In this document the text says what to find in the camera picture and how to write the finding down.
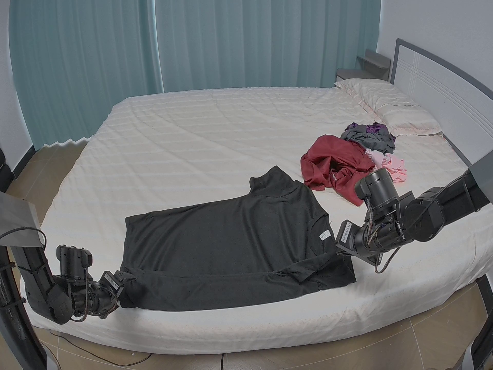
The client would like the black T-shirt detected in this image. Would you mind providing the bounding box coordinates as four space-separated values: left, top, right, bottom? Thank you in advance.
119 165 357 311

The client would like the bed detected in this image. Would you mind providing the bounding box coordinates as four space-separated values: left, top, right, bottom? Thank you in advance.
29 38 493 355

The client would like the purple garment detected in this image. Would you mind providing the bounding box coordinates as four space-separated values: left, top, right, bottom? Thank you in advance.
348 123 387 134

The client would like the dark red shirt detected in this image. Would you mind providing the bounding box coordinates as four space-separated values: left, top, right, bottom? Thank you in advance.
300 134 376 207

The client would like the grey bedside table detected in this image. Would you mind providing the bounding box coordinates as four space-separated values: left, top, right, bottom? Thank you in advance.
336 49 391 82

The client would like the grey garment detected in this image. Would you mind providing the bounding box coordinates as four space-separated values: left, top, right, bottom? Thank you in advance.
340 124 397 154

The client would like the blue-green curtain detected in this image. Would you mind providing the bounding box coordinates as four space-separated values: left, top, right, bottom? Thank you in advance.
153 0 382 89
10 0 164 149

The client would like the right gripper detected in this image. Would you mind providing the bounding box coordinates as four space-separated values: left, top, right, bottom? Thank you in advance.
334 220 386 274

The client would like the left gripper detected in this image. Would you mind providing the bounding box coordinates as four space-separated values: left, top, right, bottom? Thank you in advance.
100 269 126 300

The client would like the cream pillow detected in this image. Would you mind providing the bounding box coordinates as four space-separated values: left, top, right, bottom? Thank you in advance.
334 78 443 136

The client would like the pink garment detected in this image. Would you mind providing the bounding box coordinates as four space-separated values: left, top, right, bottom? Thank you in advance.
364 149 408 185

